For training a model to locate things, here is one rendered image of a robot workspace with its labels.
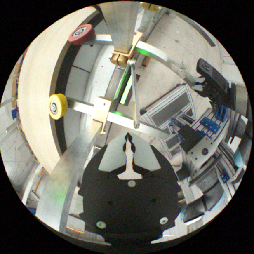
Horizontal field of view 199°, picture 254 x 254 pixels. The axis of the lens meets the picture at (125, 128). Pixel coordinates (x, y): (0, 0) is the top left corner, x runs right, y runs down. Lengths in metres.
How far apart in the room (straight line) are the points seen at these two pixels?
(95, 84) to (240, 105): 0.60
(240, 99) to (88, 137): 0.37
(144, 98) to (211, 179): 1.11
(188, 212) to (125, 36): 0.64
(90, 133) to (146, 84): 1.02
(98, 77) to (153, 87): 0.83
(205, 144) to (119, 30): 0.44
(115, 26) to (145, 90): 1.02
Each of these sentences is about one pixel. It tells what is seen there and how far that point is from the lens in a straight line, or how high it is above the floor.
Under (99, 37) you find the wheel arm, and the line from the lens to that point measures 0.29.
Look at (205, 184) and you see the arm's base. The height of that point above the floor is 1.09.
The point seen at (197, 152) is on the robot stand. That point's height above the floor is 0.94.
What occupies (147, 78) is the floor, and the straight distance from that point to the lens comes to 1.13.
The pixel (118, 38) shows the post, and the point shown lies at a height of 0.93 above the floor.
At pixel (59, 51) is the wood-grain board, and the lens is 0.31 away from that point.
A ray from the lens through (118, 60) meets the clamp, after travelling 0.21.
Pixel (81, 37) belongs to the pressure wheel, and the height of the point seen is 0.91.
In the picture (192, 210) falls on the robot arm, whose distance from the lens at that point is 0.51.
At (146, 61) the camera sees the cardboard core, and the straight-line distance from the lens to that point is 1.12.
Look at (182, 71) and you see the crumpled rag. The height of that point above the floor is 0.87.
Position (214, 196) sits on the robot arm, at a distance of 0.51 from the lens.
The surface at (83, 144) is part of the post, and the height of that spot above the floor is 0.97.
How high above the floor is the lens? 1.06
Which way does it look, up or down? 62 degrees down
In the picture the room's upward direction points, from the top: 179 degrees clockwise
